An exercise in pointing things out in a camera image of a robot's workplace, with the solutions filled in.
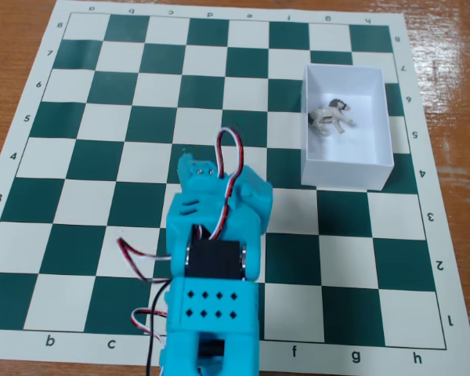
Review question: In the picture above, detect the cyan gripper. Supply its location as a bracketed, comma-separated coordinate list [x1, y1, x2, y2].
[166, 153, 274, 237]

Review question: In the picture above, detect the grey white toy horse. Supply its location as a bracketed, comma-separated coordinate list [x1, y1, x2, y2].
[307, 97, 356, 138]

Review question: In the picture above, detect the white open rectangular box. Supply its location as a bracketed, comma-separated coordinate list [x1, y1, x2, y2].
[300, 63, 396, 192]

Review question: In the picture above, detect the green white chessboard mat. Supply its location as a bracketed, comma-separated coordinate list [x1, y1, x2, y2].
[0, 0, 470, 376]

